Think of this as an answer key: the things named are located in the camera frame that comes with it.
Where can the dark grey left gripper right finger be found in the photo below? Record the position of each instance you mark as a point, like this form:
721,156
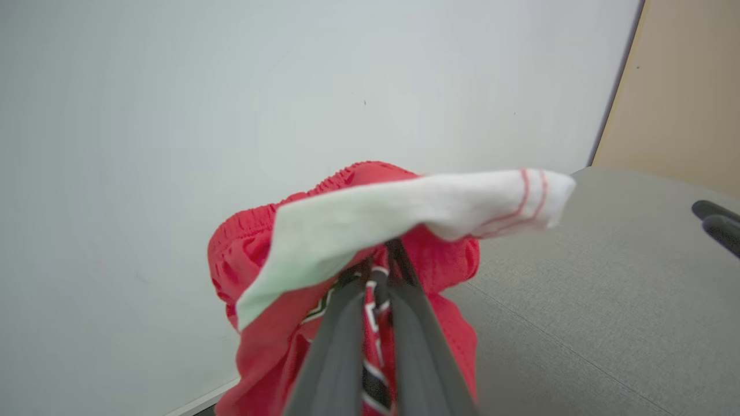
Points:
419,358

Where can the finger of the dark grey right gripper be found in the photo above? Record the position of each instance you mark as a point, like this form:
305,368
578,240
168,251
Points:
725,234
714,209

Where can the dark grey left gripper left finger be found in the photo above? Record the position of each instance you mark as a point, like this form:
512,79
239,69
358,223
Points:
338,352

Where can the red mesh sports shorts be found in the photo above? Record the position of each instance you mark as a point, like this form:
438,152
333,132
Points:
260,358

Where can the white cloth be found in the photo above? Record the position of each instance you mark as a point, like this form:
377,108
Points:
358,219

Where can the white baseboard strip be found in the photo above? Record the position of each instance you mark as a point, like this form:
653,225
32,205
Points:
202,400

